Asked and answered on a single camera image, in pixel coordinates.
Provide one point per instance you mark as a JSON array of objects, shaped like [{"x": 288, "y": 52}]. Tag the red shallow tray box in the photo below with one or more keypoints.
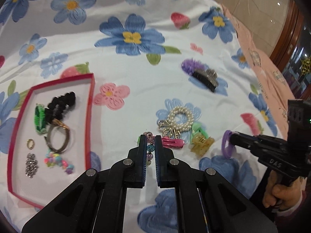
[{"x": 35, "y": 174}]

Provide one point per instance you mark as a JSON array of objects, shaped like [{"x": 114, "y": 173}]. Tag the purple frilly scrunchie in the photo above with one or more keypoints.
[{"x": 190, "y": 65}]

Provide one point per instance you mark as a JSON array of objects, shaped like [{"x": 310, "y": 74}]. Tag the pink hair clip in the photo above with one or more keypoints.
[{"x": 172, "y": 143}]

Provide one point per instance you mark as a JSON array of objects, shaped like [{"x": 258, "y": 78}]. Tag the brown wooden furniture frame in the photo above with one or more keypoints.
[{"x": 289, "y": 36}]

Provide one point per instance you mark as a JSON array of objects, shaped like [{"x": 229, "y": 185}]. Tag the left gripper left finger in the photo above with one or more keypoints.
[{"x": 95, "y": 201}]

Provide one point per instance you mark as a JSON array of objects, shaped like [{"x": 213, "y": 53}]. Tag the black comb hair clip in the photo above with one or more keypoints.
[{"x": 207, "y": 77}]

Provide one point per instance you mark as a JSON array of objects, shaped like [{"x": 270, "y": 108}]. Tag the yellow claw hair clip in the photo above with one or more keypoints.
[{"x": 201, "y": 145}]

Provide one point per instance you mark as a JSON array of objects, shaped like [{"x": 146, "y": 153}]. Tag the silver wrist watch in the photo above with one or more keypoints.
[{"x": 58, "y": 136}]

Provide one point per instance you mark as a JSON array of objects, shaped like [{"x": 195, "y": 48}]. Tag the green hair clip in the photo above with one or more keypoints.
[{"x": 197, "y": 128}]

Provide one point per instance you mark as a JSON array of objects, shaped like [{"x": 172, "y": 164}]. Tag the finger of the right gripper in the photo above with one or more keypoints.
[
  {"x": 237, "y": 137},
  {"x": 246, "y": 143}
]

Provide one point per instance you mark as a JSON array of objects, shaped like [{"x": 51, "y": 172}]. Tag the pink printed blanket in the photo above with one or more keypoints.
[{"x": 273, "y": 85}]

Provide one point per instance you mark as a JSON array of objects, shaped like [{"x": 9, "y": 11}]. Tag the floral white bed sheet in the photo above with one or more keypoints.
[{"x": 134, "y": 49}]

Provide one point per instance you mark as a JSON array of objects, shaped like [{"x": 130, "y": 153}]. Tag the red sleeve forearm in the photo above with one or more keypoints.
[{"x": 284, "y": 215}]

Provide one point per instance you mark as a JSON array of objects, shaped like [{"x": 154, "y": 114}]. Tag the black velvet scrunchie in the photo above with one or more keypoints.
[{"x": 59, "y": 106}]

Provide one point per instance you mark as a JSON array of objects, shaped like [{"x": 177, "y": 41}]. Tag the right hand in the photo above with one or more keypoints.
[{"x": 286, "y": 197}]

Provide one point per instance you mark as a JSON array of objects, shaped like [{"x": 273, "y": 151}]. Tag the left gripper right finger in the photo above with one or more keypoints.
[{"x": 205, "y": 200}]

